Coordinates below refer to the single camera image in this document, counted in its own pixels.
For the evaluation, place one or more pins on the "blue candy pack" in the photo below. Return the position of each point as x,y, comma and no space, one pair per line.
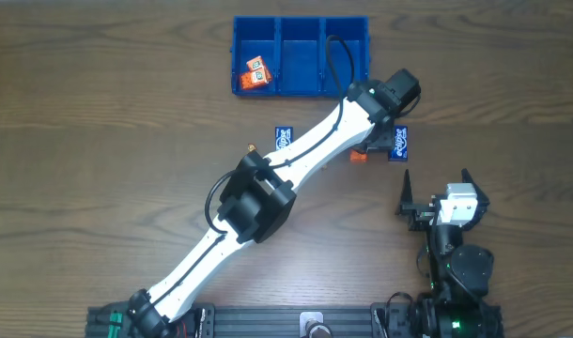
283,136
401,143

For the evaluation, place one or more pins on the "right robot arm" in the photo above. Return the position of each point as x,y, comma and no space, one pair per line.
469,270

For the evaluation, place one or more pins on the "mounting rail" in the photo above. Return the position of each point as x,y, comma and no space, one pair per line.
267,321

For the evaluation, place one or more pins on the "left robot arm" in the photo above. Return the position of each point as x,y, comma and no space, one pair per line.
314,141

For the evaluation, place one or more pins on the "orange candy box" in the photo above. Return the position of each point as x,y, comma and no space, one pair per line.
256,62
358,157
254,79

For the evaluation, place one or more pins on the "blue tray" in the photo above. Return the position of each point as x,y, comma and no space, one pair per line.
300,56

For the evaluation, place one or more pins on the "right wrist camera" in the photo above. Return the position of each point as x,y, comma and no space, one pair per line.
460,204

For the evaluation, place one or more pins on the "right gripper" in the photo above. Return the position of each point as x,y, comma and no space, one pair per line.
422,216

